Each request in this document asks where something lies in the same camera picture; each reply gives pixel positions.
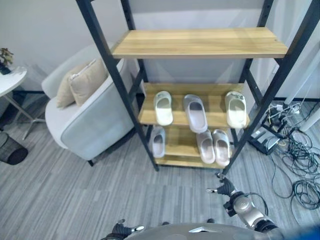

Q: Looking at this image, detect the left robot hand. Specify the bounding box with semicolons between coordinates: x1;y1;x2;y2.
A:
100;218;145;240

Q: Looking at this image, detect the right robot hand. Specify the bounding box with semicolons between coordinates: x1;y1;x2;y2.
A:
205;172;238;202

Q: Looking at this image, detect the pinkish beige slipper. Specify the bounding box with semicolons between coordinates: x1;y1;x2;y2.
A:
195;129;216;165
211;128;232;168

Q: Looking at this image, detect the silver robot body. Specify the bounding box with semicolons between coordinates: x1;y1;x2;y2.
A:
123;223;320;240

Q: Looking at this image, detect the black box device on floor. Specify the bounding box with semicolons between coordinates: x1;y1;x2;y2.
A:
248;125;281;156

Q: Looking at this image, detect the small low wooden shelf board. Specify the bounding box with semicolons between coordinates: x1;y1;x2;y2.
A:
149;125;235;169

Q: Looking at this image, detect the cream slipper with dark marks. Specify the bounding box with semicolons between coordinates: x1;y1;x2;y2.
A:
224;91;248;130

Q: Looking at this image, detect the large grey slipper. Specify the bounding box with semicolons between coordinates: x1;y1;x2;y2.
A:
183;93;209;134

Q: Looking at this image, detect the wooden shelf board with back strip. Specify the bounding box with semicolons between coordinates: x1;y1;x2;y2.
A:
138;82;251;130

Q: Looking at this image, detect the small grey slipper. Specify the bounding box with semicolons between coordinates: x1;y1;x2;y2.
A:
149;125;167;159

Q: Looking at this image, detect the white power strip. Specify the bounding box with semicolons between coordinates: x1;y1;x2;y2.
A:
268;101;301;116

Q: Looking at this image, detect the plain cream slipper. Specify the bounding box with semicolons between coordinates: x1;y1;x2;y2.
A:
153;90;174;127

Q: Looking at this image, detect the white upholstered armchair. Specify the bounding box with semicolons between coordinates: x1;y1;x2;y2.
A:
41;43;141;168

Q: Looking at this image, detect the white desk foot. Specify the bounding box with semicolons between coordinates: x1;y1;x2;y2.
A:
299;98;320;134

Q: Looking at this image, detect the black mesh wastebasket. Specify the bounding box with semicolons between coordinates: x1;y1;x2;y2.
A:
0;131;29;166

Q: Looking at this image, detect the long wooden shelf board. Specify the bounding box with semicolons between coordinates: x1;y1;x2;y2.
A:
111;26;290;60

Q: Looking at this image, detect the beige cushion with white piping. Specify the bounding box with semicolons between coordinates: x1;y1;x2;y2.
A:
69;58;109;108

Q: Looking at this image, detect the round white side table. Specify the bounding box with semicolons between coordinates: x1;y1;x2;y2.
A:
0;65;48;141

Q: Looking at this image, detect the small potted plant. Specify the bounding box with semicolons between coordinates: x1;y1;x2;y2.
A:
0;47;15;76

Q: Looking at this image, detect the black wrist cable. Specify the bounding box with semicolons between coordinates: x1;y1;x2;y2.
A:
243;191;269;217

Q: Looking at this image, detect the coiled black cable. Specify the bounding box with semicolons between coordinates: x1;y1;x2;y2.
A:
290;178;320;225

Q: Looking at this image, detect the tangle of black cables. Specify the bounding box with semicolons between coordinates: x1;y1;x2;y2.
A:
264;109;320;200

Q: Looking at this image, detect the black metal shoe rack frame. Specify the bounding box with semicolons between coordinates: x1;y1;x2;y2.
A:
75;0;320;176

